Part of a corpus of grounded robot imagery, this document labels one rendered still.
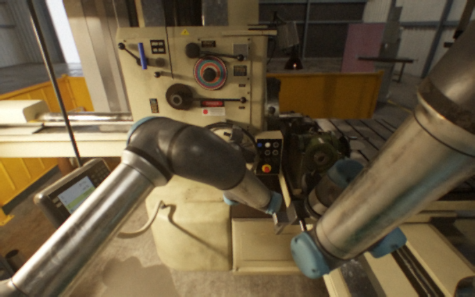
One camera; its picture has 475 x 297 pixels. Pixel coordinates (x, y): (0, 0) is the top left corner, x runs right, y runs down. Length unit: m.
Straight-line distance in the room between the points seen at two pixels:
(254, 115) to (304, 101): 2.67
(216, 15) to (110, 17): 0.77
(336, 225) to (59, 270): 0.43
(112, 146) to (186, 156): 1.56
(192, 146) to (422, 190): 0.34
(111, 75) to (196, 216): 1.31
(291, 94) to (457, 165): 3.69
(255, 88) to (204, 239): 1.26
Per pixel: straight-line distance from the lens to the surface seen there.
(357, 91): 4.25
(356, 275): 1.52
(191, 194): 2.08
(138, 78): 1.41
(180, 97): 1.29
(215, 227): 1.92
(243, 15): 1.95
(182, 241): 2.08
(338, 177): 0.53
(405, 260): 1.77
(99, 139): 1.96
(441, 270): 1.82
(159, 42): 1.34
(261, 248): 2.09
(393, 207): 0.32
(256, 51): 1.30
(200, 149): 0.45
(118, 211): 0.49
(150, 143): 0.50
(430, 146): 0.27
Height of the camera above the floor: 1.90
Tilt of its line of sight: 27 degrees down
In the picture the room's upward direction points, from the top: 1 degrees counter-clockwise
